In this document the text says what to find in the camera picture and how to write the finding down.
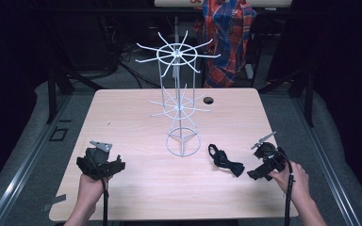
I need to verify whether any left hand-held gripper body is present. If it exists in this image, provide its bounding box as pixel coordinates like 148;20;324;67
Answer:
76;140;118;182

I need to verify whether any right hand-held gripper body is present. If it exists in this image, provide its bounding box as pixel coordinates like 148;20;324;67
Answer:
250;131;288;174

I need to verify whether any white wire display rack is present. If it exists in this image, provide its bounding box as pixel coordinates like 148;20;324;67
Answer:
135;29;222;157

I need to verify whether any person's left hand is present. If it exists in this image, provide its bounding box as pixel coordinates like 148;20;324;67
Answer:
76;172;113;205

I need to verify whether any person's right hand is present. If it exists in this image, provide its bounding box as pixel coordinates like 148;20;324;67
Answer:
268;159;311;202

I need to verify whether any black tape square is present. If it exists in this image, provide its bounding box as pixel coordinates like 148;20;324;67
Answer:
48;126;70;142

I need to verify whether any grey tape strip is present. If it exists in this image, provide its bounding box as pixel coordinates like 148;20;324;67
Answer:
41;193;68;213

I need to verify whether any black metal stand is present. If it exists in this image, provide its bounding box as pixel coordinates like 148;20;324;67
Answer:
46;64;104;125
257;67;316;128

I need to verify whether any red blue plaid bag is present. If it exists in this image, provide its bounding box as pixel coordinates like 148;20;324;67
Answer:
193;0;258;89

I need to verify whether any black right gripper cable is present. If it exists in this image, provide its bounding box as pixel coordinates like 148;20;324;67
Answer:
274;150;296;226

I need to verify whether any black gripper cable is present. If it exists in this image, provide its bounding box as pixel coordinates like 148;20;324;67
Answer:
100;177;110;226
274;150;296;226

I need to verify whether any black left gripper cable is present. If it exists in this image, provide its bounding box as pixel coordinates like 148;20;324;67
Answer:
100;177;110;226

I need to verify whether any aluminium floor rail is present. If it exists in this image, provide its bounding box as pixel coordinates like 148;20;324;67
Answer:
294;97;362;226
0;93;74;226

